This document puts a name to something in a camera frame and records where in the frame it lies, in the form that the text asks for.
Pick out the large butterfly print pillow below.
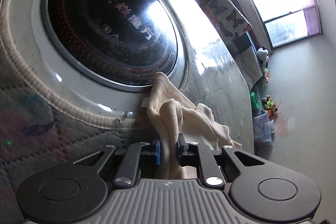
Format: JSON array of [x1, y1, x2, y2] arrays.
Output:
[[203, 0, 252, 44]]

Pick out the green plastic basin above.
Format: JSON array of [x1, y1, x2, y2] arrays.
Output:
[[250, 92, 260, 111]]

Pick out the black induction cooktop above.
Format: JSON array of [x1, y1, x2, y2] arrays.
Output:
[[41, 0, 179, 91]]

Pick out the colourful plush toys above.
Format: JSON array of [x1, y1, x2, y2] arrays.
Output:
[[261, 96, 278, 118]]

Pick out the grey plain cushion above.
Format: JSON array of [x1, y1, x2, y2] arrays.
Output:
[[234, 46, 263, 90]]

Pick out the cream white garment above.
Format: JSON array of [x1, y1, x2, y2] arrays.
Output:
[[147, 72, 242, 179]]

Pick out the clear plastic storage box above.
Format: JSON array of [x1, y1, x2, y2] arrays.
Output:
[[253, 113, 273, 145]]

